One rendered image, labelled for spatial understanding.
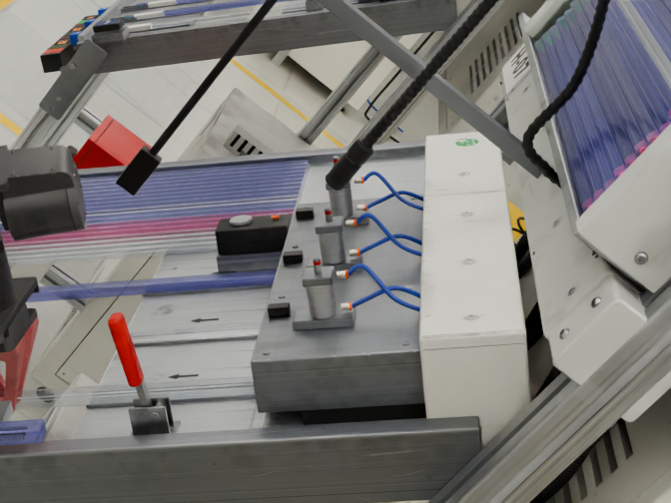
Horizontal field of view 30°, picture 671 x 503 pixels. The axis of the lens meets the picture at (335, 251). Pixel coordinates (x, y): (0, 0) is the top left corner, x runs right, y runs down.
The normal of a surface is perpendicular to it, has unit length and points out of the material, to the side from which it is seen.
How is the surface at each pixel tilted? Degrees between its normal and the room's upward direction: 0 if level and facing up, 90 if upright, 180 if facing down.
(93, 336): 90
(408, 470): 90
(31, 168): 40
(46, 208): 78
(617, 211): 90
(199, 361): 45
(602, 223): 90
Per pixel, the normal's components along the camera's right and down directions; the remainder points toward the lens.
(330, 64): -0.07, 0.40
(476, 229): -0.11, -0.91
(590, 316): -0.78, -0.59
